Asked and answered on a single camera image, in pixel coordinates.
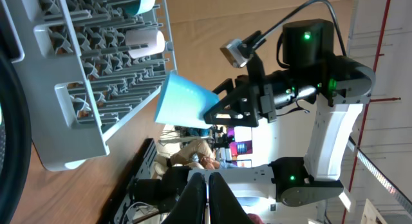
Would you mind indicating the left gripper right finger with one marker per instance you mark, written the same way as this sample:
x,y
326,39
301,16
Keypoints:
x,y
224,207

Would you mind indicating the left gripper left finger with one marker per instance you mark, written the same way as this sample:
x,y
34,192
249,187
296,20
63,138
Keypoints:
x,y
190,208

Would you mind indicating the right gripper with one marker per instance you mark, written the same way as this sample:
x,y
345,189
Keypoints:
x,y
257,95

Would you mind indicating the light blue plastic cup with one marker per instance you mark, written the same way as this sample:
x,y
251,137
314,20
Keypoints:
x,y
184,103

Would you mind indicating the pink plastic cup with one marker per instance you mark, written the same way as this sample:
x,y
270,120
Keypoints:
x,y
150,42

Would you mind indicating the light blue bowl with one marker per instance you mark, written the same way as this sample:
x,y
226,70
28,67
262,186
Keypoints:
x,y
138,7

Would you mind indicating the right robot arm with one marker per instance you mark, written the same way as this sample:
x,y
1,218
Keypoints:
x,y
309,71

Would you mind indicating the grey plastic dishwasher rack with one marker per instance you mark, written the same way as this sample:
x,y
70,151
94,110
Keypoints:
x,y
80,83

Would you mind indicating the seated person in background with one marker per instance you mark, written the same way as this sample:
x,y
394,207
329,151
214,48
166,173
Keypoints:
x,y
197,154

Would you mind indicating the round black serving tray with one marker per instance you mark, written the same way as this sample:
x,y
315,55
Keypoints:
x,y
16,136

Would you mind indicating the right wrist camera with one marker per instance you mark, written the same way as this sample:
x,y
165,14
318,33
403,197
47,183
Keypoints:
x,y
237,53

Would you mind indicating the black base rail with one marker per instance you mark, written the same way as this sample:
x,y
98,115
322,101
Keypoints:
x,y
138,196

